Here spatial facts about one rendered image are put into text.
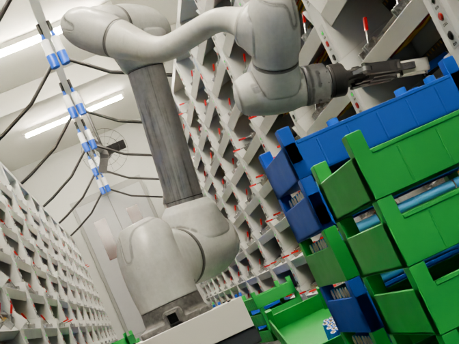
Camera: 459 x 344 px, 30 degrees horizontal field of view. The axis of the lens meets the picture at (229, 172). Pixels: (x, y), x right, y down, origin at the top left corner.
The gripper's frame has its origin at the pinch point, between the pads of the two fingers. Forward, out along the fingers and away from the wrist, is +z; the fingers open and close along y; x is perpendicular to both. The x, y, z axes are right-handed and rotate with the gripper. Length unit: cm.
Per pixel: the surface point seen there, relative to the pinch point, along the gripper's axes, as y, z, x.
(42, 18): -362, -91, 169
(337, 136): 61, -39, -24
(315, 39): -54, -5, 27
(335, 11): -28.8, -5.0, 26.0
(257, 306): -209, -14, -43
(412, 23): 11.3, -2.1, 6.7
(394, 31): 2.0, -2.8, 8.6
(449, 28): 28.0, -2.2, -0.8
